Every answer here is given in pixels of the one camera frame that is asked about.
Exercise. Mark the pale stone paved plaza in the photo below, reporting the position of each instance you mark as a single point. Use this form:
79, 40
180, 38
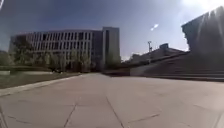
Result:
110, 100

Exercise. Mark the pole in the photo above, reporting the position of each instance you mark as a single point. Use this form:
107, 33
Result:
149, 46

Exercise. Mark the grey office building with windows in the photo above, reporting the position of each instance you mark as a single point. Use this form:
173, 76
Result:
76, 38

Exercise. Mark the low dark building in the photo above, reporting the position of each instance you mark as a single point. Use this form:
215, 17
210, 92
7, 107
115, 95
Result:
163, 53

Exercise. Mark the wide stone stairs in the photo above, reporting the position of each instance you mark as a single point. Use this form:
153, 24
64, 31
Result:
186, 68

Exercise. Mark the grass strip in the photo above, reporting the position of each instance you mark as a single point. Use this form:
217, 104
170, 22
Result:
30, 79

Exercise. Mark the pale stone kerb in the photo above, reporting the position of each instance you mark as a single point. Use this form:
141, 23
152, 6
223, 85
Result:
30, 86

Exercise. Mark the low dark hedge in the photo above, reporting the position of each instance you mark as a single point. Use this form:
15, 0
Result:
26, 68

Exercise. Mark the row of trees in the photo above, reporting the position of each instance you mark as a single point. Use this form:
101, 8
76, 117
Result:
21, 50

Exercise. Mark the large dark building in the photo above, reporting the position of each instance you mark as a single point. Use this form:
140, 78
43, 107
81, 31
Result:
206, 33

